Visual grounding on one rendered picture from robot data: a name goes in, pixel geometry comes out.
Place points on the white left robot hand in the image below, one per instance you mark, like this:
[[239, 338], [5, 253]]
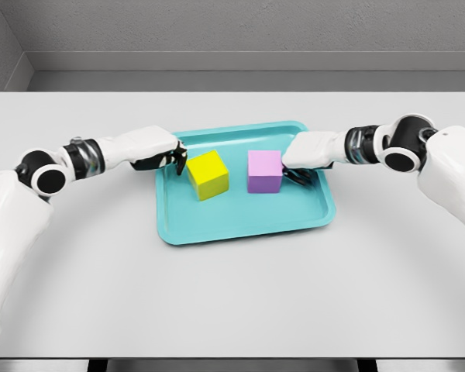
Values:
[[151, 144]]

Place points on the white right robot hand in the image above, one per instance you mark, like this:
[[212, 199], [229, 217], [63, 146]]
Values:
[[308, 149]]

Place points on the purple cube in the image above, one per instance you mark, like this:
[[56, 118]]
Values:
[[264, 171]]

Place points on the yellow cube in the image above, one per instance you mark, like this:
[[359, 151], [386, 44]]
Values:
[[208, 175]]

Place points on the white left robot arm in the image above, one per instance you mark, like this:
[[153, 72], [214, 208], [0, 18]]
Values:
[[31, 201]]

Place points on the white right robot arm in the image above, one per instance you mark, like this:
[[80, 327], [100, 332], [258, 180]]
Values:
[[418, 162]]

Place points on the teal tray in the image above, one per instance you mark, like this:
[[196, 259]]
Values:
[[244, 211]]

